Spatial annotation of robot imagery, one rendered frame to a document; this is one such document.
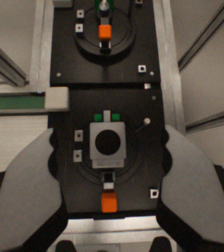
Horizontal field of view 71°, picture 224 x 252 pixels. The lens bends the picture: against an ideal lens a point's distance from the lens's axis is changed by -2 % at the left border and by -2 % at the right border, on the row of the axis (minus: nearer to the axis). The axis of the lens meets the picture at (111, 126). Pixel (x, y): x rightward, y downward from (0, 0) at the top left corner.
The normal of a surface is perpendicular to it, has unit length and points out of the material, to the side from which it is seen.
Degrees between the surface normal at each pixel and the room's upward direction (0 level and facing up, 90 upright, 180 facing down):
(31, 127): 0
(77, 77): 0
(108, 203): 21
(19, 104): 0
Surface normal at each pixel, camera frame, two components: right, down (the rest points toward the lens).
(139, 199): 0.04, -0.17
